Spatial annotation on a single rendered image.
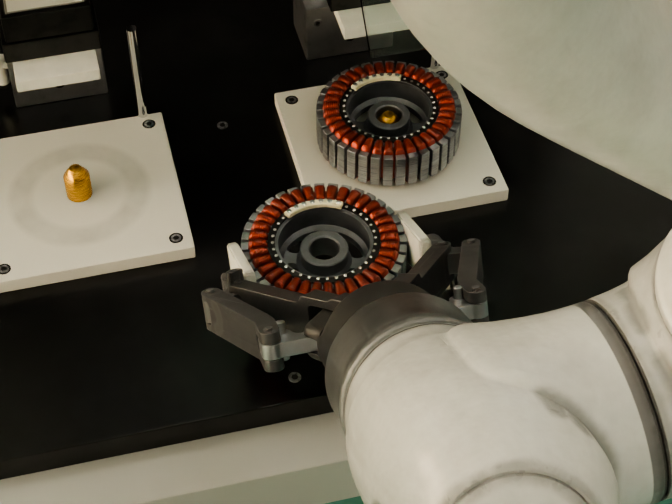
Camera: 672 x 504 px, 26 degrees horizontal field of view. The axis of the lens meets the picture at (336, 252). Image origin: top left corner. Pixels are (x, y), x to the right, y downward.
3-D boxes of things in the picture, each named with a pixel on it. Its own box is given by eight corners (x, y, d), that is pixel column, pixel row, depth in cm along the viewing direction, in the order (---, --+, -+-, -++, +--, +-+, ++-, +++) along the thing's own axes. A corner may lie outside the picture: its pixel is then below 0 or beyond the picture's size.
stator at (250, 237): (425, 319, 98) (427, 283, 95) (261, 350, 96) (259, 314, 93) (381, 203, 105) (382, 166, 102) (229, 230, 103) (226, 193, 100)
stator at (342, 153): (481, 171, 112) (484, 136, 109) (342, 204, 109) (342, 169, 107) (429, 79, 119) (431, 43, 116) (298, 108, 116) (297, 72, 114)
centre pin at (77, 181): (94, 199, 110) (89, 174, 108) (68, 204, 109) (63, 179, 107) (90, 182, 111) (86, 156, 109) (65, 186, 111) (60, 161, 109)
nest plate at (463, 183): (507, 200, 111) (509, 189, 110) (317, 235, 109) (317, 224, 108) (450, 74, 121) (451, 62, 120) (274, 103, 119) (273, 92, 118)
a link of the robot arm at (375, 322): (520, 466, 77) (486, 420, 82) (506, 305, 74) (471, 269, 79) (353, 502, 75) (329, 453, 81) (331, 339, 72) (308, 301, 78)
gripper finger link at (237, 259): (261, 315, 93) (250, 318, 93) (243, 282, 100) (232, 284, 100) (255, 272, 92) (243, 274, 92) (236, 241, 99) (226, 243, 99)
